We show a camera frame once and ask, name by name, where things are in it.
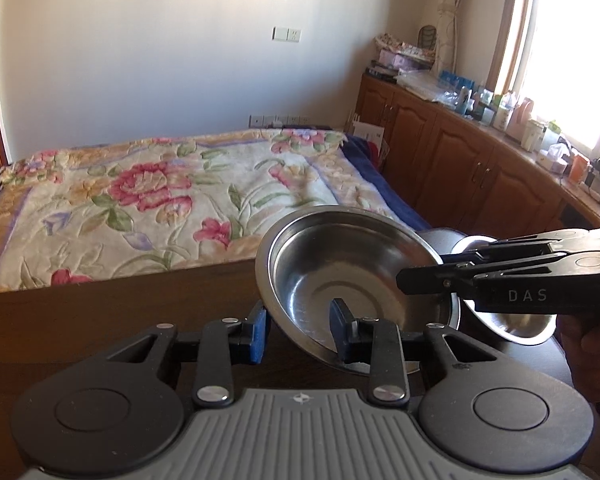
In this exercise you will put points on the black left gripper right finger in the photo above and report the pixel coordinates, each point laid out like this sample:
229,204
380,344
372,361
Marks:
376,342

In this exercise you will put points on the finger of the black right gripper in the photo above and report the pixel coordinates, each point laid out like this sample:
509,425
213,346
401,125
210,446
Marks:
456,277
484,249

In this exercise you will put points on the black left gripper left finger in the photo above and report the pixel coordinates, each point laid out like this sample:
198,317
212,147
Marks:
222,344

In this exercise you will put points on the small steel bowl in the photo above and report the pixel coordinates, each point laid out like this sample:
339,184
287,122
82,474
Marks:
317,254

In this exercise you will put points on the right hand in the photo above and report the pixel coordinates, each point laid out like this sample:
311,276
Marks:
581,344

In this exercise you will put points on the wooden cabinet row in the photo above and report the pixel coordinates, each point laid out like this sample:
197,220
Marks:
460,174

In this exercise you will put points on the clutter of bottles on counter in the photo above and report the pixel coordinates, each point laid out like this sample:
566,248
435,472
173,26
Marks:
506,115

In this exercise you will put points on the dark blue blanket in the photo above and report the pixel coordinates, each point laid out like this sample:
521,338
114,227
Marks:
364,157

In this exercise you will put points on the floral bedspread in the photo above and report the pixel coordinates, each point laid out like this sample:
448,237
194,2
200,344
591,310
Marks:
81,215

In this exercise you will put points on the stack of boxes on cabinet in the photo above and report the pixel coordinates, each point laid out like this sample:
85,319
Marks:
396,57

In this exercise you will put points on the patterned curtain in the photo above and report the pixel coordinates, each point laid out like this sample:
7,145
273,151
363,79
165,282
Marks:
447,13

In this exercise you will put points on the white wall switch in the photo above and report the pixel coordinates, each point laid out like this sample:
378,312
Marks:
286,34

